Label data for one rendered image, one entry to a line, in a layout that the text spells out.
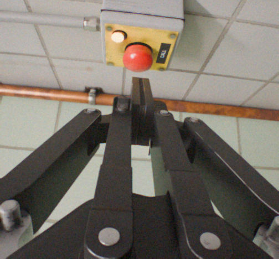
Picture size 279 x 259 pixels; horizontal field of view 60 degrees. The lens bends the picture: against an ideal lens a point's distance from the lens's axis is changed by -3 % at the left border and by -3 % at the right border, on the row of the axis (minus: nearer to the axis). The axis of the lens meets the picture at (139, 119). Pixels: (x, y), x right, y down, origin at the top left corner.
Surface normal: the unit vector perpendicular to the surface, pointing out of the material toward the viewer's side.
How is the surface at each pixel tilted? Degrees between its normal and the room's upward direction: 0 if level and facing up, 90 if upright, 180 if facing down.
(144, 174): 90
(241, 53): 90
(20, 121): 90
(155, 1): 90
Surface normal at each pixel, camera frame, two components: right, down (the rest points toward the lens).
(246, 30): -0.06, 0.93
